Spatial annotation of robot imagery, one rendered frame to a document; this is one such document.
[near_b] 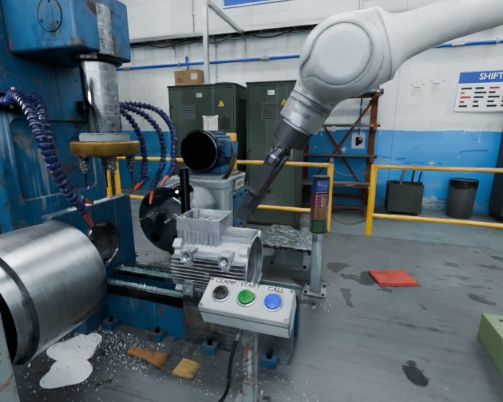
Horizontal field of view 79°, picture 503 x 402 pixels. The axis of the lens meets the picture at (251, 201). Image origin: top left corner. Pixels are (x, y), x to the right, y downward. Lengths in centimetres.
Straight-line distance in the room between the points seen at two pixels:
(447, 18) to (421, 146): 539
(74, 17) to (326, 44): 64
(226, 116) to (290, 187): 127
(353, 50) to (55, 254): 63
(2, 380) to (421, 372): 84
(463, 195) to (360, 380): 503
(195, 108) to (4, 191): 357
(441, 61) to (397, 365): 544
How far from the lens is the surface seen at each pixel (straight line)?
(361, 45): 42
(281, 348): 83
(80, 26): 92
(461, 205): 575
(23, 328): 69
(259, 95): 406
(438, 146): 595
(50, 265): 70
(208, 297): 60
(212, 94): 429
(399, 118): 583
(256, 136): 405
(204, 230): 78
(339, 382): 84
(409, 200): 549
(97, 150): 89
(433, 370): 94
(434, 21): 52
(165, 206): 114
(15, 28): 104
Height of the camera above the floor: 137
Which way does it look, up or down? 13 degrees down
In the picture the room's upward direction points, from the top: straight up
